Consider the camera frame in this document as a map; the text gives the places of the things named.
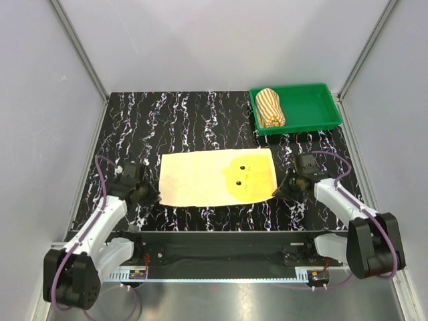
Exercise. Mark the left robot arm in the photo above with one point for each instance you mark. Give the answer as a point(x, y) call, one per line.
point(73, 274)

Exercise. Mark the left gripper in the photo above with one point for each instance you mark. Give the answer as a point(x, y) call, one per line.
point(154, 196)

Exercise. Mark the yellow chick towel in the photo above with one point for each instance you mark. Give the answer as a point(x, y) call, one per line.
point(217, 178)

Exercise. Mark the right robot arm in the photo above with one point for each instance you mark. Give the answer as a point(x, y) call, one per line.
point(361, 224)

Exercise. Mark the left connector box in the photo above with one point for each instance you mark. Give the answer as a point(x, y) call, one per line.
point(137, 275)

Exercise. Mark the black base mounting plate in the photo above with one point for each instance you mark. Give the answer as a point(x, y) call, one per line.
point(228, 257)

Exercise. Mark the orange striped towel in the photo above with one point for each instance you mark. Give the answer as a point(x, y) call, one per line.
point(268, 108)

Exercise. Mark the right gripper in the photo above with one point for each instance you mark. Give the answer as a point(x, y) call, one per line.
point(283, 190)

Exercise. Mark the connector box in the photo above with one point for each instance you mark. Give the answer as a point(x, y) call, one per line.
point(318, 279)
point(137, 275)

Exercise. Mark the aluminium frame rail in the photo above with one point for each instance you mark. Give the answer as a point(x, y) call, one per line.
point(134, 257)

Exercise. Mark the right connector box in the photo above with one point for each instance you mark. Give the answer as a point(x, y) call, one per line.
point(318, 279)

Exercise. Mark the green plastic tray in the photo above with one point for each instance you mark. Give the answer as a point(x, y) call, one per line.
point(306, 107)

